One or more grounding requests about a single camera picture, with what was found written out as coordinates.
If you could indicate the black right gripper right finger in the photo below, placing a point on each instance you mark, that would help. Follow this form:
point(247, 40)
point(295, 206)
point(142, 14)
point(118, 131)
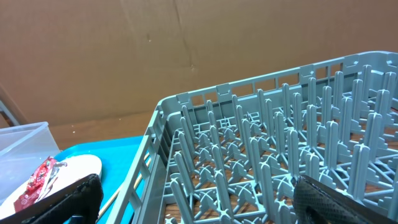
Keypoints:
point(315, 202)

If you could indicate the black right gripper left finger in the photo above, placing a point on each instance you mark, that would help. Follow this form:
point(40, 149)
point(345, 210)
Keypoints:
point(82, 198)

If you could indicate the white round plate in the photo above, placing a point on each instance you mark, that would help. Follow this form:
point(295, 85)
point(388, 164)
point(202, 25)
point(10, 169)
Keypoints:
point(67, 172)

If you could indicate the red snack wrapper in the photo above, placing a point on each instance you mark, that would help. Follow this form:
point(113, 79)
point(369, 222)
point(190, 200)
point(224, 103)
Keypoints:
point(40, 183)

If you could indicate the wooden chopstick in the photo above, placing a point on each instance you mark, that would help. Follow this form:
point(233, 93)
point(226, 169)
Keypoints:
point(102, 211)

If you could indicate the clear plastic waste bin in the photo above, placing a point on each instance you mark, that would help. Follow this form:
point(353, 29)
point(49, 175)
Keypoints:
point(23, 149)

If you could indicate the teal plastic tray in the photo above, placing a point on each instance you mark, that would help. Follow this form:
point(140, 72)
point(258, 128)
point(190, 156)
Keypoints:
point(116, 156)

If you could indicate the grey plastic dish rack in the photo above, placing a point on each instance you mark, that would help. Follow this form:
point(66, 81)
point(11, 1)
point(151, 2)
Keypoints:
point(232, 153)

